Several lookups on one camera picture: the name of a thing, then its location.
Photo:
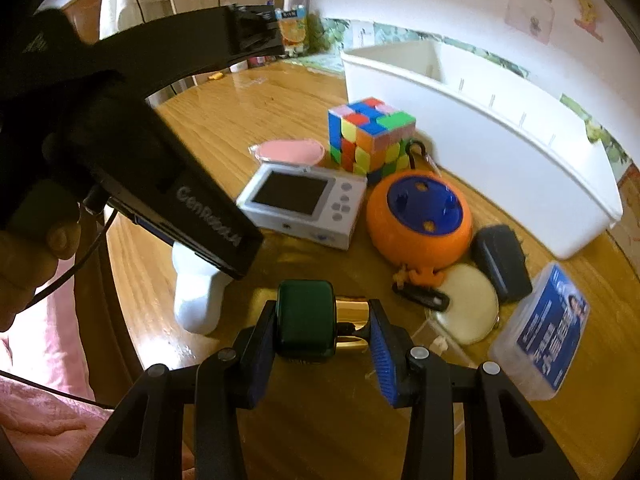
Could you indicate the multicoloured puzzle cube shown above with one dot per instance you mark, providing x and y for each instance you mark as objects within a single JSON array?
[{"x": 372, "y": 135}]

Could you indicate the white plastic bin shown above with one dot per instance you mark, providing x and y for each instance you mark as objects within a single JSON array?
[{"x": 500, "y": 160}]

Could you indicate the clear plastic wrapper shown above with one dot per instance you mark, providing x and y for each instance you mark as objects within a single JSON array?
[{"x": 445, "y": 345}]

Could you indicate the pink cloth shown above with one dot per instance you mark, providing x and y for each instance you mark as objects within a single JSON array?
[{"x": 40, "y": 420}]

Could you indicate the black power adapter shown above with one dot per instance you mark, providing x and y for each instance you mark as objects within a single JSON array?
[{"x": 502, "y": 262}]

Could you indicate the white sock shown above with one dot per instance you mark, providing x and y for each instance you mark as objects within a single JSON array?
[{"x": 197, "y": 295}]

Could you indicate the cream round compact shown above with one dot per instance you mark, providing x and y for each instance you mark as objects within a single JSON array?
[{"x": 465, "y": 305}]

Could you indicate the pink wall sticker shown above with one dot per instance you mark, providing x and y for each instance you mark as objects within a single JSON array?
[{"x": 530, "y": 12}]

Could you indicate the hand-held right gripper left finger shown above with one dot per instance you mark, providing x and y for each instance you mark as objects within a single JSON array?
[{"x": 260, "y": 360}]

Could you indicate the person's left hand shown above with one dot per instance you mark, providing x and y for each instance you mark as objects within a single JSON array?
[{"x": 45, "y": 255}]

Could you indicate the pink packet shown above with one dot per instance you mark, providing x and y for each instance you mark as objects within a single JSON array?
[{"x": 256, "y": 60}]

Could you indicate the black carabiner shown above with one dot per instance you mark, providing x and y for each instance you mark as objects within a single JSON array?
[{"x": 415, "y": 152}]

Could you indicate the orange round toy blue top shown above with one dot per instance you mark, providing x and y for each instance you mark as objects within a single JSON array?
[{"x": 420, "y": 220}]

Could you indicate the white towel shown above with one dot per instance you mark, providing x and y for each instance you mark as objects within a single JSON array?
[{"x": 125, "y": 0}]

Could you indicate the yellow cartoon wall sticker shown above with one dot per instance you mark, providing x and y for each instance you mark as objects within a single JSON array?
[{"x": 589, "y": 15}]

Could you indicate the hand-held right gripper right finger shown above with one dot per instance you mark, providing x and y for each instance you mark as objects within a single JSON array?
[{"x": 385, "y": 360}]

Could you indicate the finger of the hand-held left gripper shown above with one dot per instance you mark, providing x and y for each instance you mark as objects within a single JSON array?
[
  {"x": 262, "y": 41},
  {"x": 255, "y": 14}
]

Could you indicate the green bottle with gold cap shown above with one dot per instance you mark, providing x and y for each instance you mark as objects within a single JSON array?
[{"x": 305, "y": 320}]

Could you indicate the white handheld game console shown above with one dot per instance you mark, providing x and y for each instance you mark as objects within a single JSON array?
[{"x": 300, "y": 205}]

